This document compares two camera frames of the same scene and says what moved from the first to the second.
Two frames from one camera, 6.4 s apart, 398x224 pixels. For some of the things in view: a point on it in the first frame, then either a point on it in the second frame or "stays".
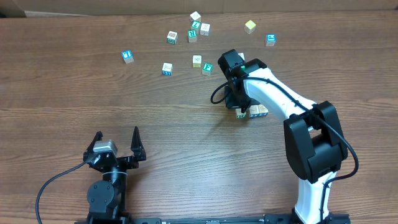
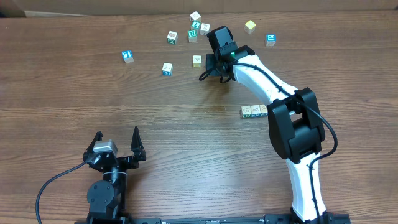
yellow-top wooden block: x=262 y=111 stays
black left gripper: x=132 y=162 stays
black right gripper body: x=237 y=99 to x=212 y=64
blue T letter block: x=254 y=111 stays
